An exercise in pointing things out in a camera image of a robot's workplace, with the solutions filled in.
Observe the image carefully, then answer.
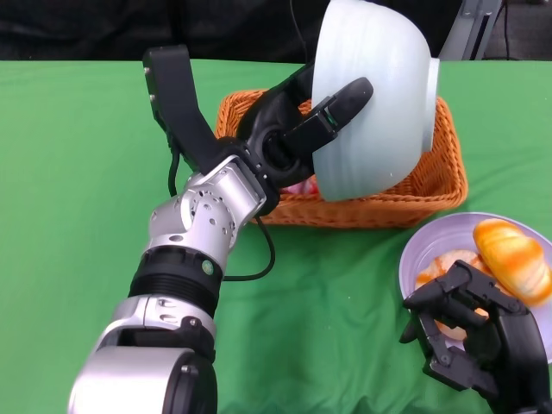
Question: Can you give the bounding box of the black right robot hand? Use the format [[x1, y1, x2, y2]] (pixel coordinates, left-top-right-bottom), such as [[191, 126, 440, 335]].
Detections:
[[398, 260, 549, 414]]

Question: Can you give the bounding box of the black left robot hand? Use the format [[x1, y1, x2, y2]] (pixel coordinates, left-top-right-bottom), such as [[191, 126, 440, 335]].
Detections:
[[235, 60, 375, 193]]

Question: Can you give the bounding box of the orange striped ring bread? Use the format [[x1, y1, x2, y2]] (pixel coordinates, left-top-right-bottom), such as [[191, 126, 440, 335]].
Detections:
[[473, 218, 552, 308], [414, 252, 514, 342]]

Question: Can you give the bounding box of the grey bowl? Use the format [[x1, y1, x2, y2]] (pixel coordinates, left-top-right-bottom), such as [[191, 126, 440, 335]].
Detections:
[[310, 0, 441, 203]]

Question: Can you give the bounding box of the pink and chocolate cake slice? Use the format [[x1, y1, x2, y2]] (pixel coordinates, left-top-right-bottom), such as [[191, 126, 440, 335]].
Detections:
[[282, 179, 323, 196]]

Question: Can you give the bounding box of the lavender plate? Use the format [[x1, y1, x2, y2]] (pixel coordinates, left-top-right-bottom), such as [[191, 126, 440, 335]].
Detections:
[[398, 211, 552, 363]]

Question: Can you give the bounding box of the orange wicker basket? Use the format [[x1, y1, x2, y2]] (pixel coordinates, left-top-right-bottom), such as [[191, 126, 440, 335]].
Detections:
[[214, 89, 469, 229]]

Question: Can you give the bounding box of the green tablecloth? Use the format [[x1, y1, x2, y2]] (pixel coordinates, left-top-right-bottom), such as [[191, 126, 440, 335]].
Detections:
[[0, 59, 552, 414]]

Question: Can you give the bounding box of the black backdrop curtain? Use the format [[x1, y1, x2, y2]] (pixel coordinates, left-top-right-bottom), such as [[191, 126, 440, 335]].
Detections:
[[0, 0, 552, 64]]

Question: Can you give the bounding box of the grey metal stand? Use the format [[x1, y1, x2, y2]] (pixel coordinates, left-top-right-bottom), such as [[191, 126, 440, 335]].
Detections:
[[438, 0, 504, 61]]

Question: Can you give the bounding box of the thin black hanging cable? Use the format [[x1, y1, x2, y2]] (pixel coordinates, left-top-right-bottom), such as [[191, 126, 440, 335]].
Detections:
[[288, 0, 310, 66]]

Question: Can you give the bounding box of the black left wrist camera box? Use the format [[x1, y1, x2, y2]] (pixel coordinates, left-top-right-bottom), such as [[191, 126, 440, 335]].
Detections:
[[141, 45, 242, 173]]

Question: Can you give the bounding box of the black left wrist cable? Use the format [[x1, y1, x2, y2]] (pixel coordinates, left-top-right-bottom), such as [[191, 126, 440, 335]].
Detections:
[[166, 133, 277, 282]]

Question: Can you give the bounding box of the thin black cable by stand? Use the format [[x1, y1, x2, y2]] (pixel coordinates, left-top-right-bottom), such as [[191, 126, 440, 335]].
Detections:
[[495, 0, 515, 60]]

